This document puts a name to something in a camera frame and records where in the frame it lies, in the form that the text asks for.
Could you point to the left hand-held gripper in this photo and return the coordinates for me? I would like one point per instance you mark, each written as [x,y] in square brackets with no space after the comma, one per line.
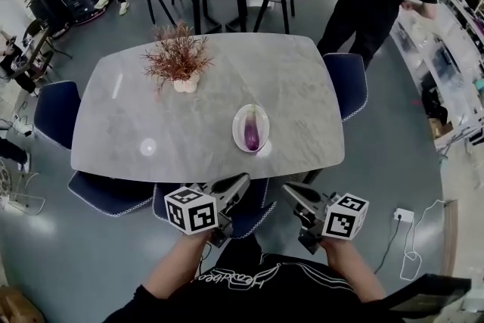
[189,212]

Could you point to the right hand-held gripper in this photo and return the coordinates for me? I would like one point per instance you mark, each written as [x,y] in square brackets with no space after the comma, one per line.
[344,217]

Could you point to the purple eggplant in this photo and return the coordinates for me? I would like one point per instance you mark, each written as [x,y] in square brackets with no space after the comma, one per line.
[251,132]

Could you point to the white plate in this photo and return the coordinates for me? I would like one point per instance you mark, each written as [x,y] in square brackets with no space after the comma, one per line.
[238,128]

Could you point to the person's left forearm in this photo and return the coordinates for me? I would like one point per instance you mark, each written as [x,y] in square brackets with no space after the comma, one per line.
[177,264]

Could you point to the person's right forearm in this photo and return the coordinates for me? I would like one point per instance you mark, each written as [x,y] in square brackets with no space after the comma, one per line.
[351,272]

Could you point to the blue chair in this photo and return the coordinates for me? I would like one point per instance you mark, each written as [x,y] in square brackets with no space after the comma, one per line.
[251,215]
[346,87]
[56,113]
[109,193]

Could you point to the grey marble dining table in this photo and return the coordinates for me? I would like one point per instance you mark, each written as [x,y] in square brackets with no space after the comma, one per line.
[295,94]

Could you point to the white power strip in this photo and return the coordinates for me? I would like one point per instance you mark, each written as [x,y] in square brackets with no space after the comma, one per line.
[403,215]

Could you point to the person's black shirt torso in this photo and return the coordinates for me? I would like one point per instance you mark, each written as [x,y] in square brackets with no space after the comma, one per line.
[264,299]

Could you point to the dried red plant cream pot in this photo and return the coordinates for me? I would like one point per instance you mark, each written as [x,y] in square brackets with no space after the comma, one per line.
[177,56]

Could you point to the cardboard box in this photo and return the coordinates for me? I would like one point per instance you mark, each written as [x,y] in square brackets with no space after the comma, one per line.
[440,128]

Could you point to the wooden board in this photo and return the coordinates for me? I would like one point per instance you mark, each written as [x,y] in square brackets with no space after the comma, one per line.
[450,238]

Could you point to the black bag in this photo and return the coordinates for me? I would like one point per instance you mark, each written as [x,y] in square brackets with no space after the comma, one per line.
[435,104]

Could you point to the white display counter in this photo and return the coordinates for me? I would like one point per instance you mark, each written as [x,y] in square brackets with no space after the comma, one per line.
[446,60]

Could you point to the brown side table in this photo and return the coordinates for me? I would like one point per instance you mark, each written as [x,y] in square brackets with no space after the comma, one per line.
[36,45]

